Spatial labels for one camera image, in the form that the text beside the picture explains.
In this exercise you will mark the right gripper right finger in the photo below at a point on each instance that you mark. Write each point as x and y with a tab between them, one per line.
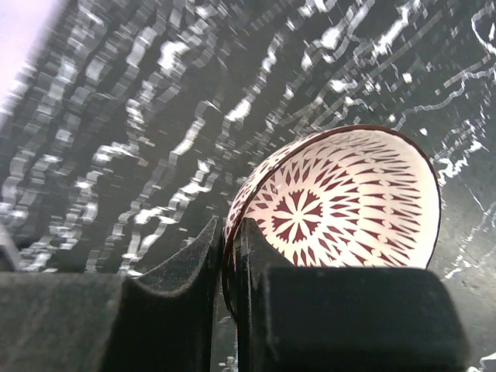
341	319

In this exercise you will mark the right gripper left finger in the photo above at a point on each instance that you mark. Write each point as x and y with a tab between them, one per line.
160	321

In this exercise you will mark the white orange patterned bowl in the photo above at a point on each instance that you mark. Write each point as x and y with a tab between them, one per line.
353	196

